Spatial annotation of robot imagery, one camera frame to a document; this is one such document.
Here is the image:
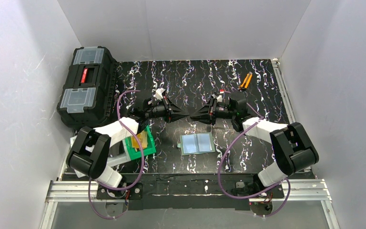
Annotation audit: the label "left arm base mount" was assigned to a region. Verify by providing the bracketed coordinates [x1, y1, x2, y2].
[96, 183, 143, 219]

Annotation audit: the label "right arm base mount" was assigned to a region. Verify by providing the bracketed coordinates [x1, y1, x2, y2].
[236, 178, 285, 217]

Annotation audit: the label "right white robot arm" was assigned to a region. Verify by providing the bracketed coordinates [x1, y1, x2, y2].
[190, 90, 319, 190]

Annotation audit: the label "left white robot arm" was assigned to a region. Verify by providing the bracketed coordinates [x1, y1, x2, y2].
[66, 88, 189, 191]

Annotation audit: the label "black toolbox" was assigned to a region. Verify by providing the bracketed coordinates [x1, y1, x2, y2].
[57, 46, 117, 130]

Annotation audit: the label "gold credit cards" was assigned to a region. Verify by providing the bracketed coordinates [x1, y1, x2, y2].
[131, 131, 148, 150]

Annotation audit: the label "aluminium frame rail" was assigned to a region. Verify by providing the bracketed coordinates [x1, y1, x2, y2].
[41, 58, 338, 229]

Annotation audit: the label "white bin with black cards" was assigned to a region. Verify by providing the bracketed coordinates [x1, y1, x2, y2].
[107, 141, 131, 167]

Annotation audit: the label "green plastic bin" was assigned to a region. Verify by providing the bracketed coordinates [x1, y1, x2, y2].
[122, 126, 156, 161]

